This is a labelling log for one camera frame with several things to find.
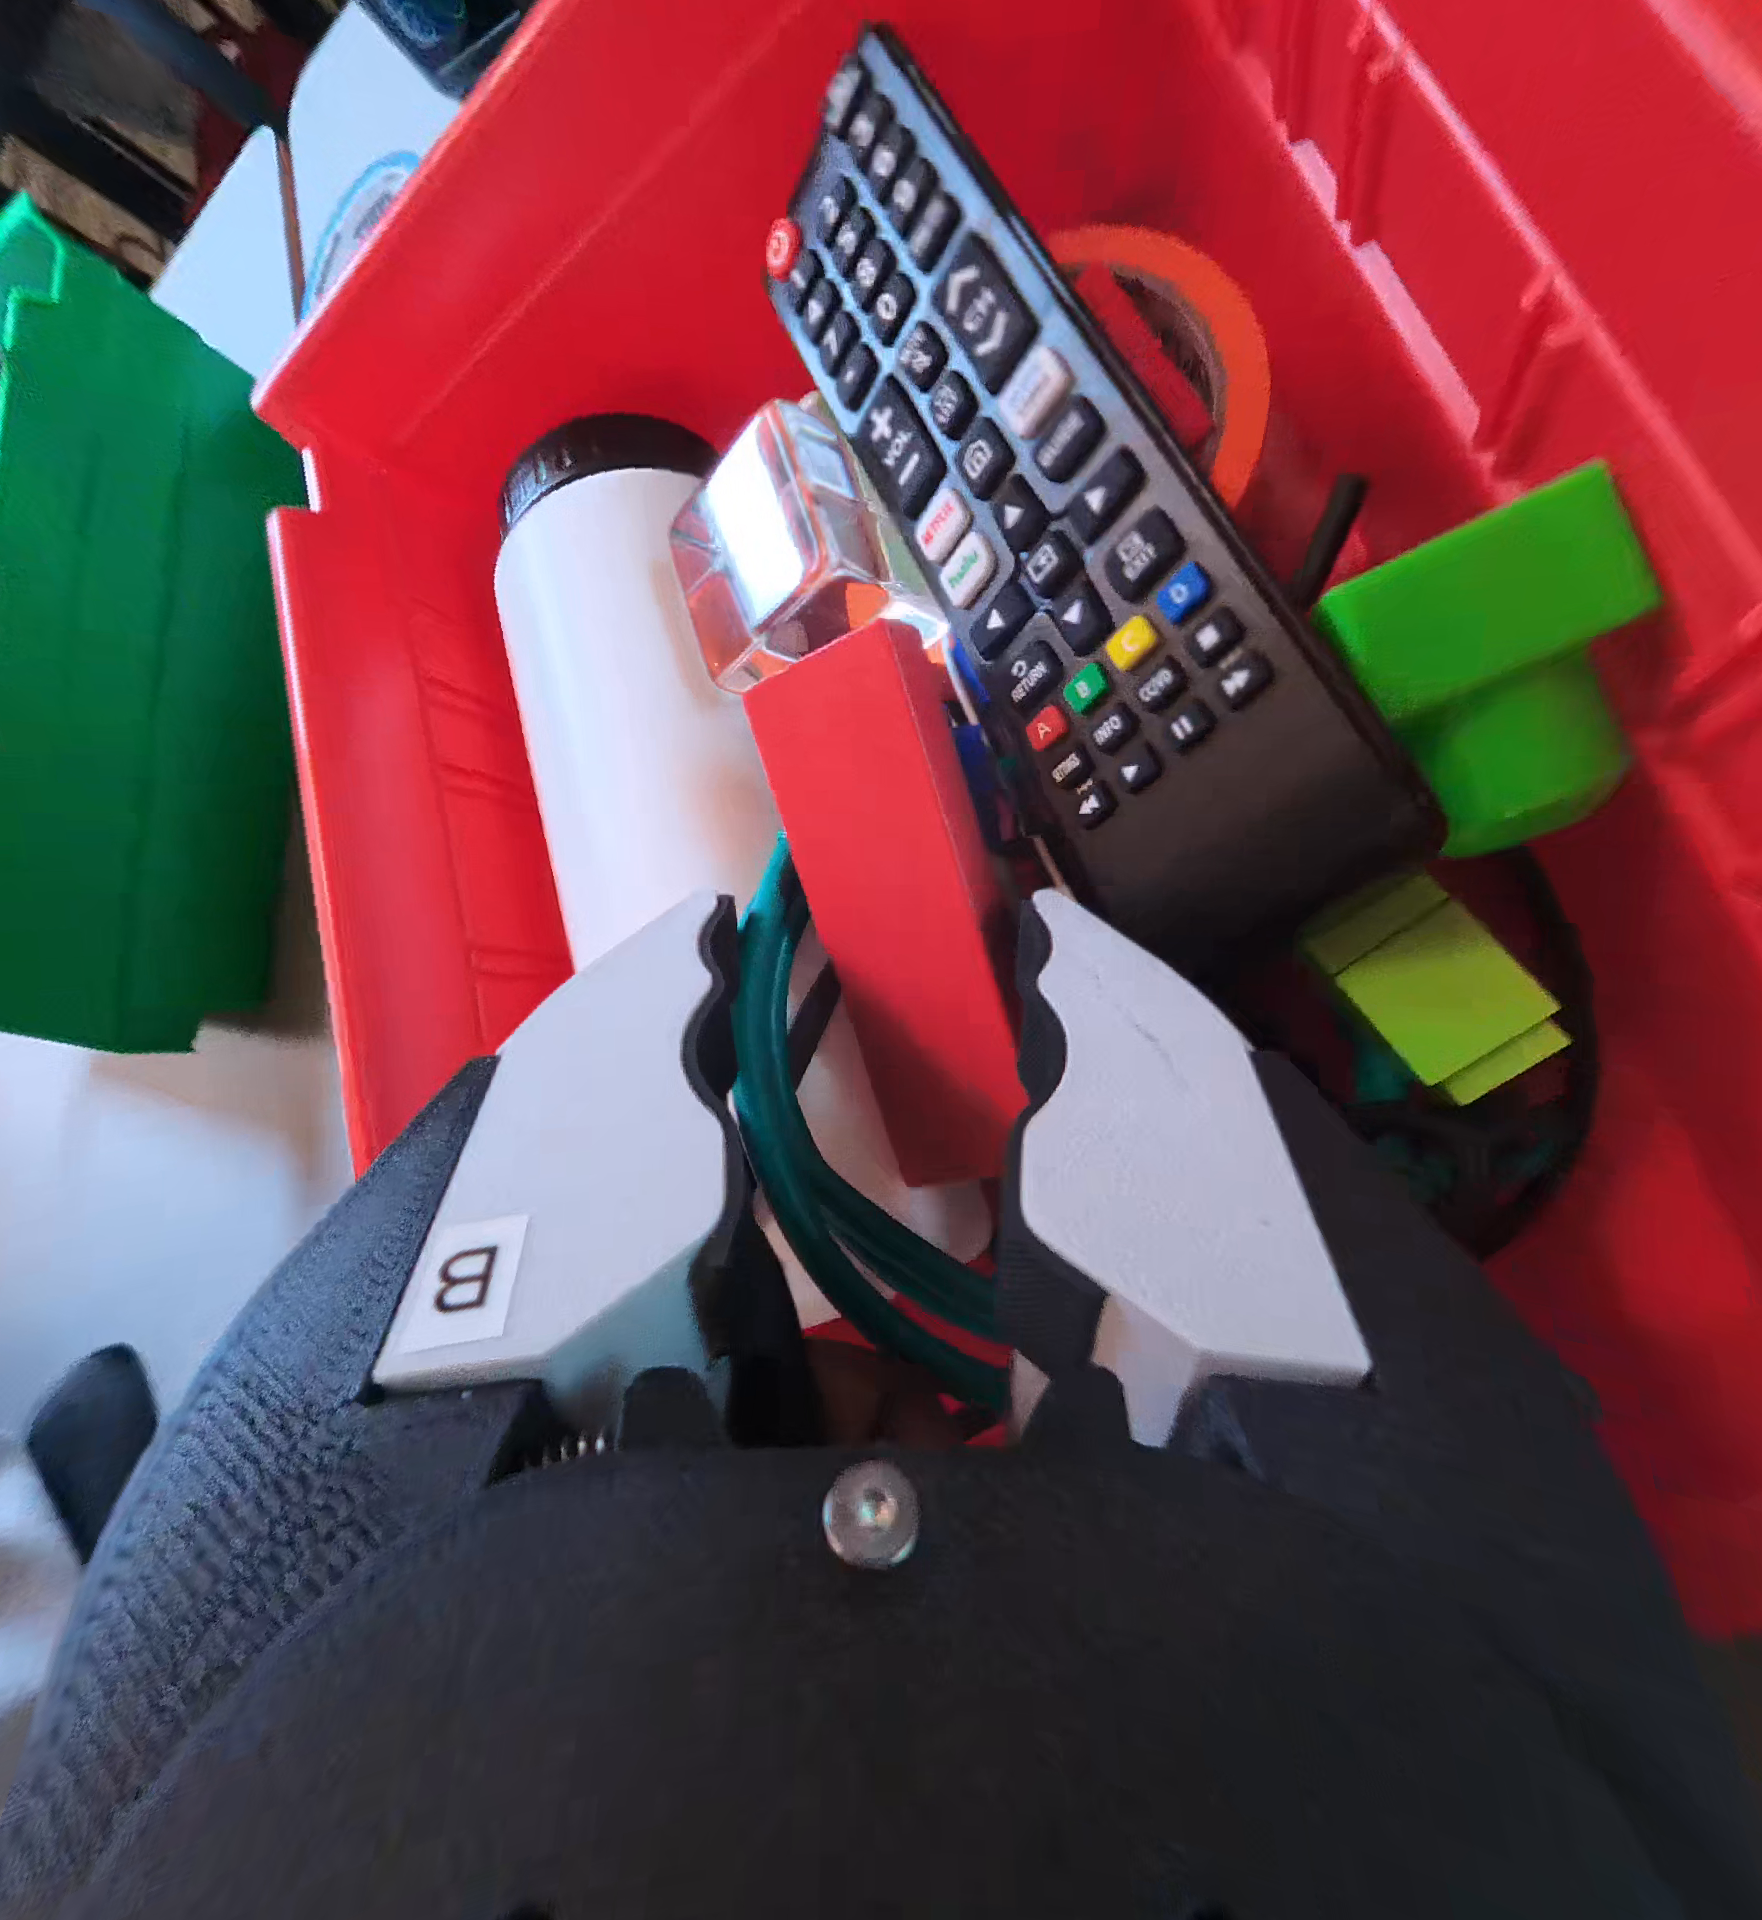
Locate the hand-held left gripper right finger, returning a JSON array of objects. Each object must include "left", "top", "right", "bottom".
[{"left": 998, "top": 889, "right": 1374, "bottom": 1447}]

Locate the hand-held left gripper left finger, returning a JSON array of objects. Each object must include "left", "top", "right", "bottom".
[{"left": 370, "top": 891, "right": 762, "bottom": 1398}]

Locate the red rectangular block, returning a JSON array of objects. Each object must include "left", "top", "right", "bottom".
[{"left": 742, "top": 619, "right": 1032, "bottom": 1191}]

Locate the red plastic bin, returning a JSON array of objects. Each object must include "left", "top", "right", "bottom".
[{"left": 254, "top": 0, "right": 1762, "bottom": 1644}]

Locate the lime green stepped block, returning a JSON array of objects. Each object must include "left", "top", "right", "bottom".
[{"left": 1299, "top": 869, "right": 1573, "bottom": 1109}]

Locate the white bottle with black cap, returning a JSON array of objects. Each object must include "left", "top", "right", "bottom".
[{"left": 493, "top": 416, "right": 1004, "bottom": 1338}]

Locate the clear acrylic cube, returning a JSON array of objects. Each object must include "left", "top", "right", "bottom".
[{"left": 667, "top": 398, "right": 958, "bottom": 695}]

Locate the green printed plastic part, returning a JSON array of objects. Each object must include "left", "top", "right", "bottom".
[{"left": 1312, "top": 460, "right": 1665, "bottom": 859}]

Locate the green plastic bin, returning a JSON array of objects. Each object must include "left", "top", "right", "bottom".
[{"left": 0, "top": 191, "right": 310, "bottom": 1055}]

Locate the black remote control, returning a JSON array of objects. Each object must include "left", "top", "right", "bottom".
[{"left": 763, "top": 27, "right": 1450, "bottom": 963}]

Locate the orange tape roll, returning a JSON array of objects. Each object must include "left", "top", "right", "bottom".
[{"left": 1043, "top": 227, "right": 1271, "bottom": 512}]

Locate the green cable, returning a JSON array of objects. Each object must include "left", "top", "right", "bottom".
[{"left": 731, "top": 840, "right": 1018, "bottom": 1420}]

